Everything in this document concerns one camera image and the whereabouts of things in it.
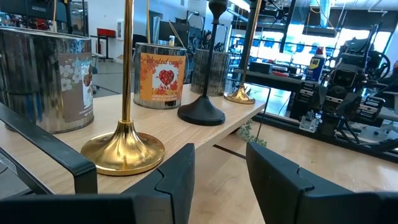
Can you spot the green succulent plant in pot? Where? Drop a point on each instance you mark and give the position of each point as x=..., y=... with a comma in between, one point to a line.
x=247, y=132

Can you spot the small black box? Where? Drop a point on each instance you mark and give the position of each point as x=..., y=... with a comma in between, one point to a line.
x=260, y=68

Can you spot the black background workbench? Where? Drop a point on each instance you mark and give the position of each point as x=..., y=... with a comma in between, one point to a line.
x=273, y=80

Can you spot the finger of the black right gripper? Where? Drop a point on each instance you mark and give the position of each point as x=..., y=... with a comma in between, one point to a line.
x=349, y=105
x=321, y=96

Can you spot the wooden shelf with black frame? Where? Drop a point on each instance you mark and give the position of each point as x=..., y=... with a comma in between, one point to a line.
x=174, y=124

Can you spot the red topped stool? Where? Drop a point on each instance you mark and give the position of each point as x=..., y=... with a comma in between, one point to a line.
x=106, y=32

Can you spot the orange label candle tin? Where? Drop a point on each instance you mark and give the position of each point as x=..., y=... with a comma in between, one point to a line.
x=161, y=77

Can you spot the black candlestick holder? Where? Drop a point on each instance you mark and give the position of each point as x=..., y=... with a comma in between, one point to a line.
x=201, y=113

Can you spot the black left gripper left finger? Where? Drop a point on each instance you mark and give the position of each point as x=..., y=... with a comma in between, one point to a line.
x=174, y=193

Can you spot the dark striped candle tin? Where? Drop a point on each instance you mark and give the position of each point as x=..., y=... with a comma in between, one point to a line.
x=218, y=71

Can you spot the blue WD-40 spray can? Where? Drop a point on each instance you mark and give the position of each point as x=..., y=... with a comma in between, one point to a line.
x=314, y=70

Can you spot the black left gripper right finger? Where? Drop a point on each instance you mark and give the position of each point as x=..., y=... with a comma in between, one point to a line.
x=280, y=193

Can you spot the floral label candle tin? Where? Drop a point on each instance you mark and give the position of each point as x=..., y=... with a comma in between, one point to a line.
x=31, y=81

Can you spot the gold candlestick holder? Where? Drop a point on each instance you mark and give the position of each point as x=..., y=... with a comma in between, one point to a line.
x=124, y=149
x=240, y=96

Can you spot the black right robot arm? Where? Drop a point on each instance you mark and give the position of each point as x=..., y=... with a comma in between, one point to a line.
x=377, y=62

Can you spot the black table edge rail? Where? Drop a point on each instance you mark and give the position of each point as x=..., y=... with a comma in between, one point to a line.
x=342, y=141

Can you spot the person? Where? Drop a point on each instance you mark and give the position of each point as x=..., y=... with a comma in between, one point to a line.
x=206, y=40

